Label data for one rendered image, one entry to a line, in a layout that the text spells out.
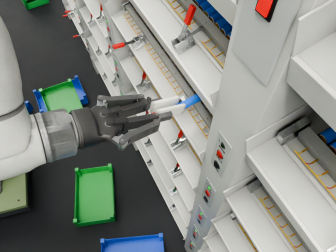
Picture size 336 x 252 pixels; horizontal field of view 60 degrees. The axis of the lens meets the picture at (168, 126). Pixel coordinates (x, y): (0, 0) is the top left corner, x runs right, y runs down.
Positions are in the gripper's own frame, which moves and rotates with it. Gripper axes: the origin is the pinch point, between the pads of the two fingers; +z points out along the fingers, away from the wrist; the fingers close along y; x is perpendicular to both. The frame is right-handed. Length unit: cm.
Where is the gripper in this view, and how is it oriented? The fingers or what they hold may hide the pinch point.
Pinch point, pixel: (167, 107)
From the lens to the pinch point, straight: 63.3
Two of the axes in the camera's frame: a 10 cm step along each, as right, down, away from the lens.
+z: 8.6, -2.4, 4.5
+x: -2.1, 6.3, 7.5
